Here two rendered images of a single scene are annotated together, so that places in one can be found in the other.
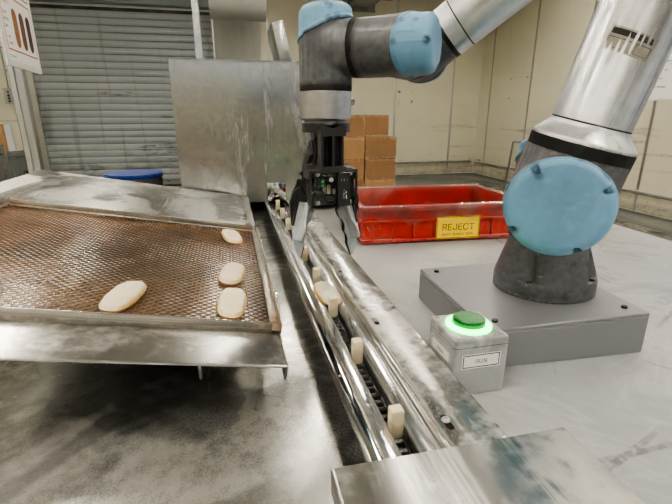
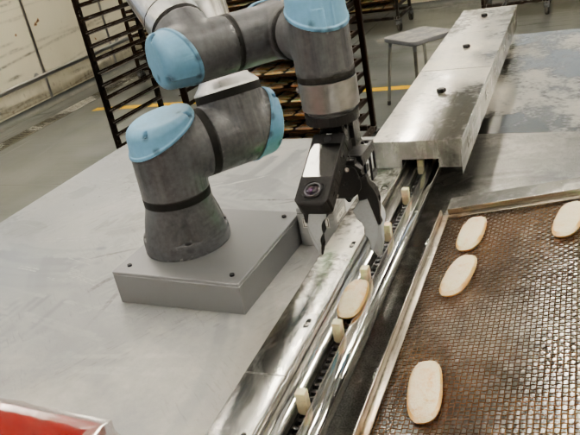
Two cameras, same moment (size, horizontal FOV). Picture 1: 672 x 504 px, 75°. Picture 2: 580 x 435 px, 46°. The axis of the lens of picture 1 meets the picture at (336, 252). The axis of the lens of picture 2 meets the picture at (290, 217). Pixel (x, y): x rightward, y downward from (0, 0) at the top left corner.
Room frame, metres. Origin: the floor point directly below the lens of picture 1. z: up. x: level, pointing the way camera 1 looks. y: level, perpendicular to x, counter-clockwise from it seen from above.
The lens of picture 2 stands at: (1.38, 0.49, 1.39)
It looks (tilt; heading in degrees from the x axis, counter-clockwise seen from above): 25 degrees down; 219
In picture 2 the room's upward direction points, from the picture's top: 11 degrees counter-clockwise
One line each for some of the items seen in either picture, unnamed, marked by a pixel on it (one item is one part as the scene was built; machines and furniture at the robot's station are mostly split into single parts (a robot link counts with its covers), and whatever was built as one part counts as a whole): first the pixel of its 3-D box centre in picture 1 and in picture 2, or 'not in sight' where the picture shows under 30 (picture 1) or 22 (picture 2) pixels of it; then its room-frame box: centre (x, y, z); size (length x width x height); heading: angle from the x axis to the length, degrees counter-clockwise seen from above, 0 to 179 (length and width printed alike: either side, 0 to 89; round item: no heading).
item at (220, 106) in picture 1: (243, 125); not in sight; (3.61, 0.73, 1.06); 4.40 x 0.55 x 0.48; 13
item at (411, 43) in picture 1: (398, 47); (268, 32); (0.64, -0.08, 1.23); 0.11 x 0.11 x 0.08; 65
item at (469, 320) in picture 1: (468, 323); not in sight; (0.49, -0.16, 0.90); 0.04 x 0.04 x 0.02
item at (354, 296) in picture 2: (326, 291); (353, 296); (0.69, 0.02, 0.86); 0.10 x 0.04 x 0.01; 16
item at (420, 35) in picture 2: not in sight; (421, 68); (-2.63, -1.45, 0.23); 0.36 x 0.36 x 0.46; 62
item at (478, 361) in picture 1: (462, 363); (325, 226); (0.49, -0.16, 0.84); 0.08 x 0.08 x 0.11; 13
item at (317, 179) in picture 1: (327, 165); (339, 150); (0.66, 0.01, 1.07); 0.09 x 0.08 x 0.12; 13
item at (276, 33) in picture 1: (279, 58); not in sight; (3.03, 0.36, 1.48); 0.34 x 0.12 x 0.38; 13
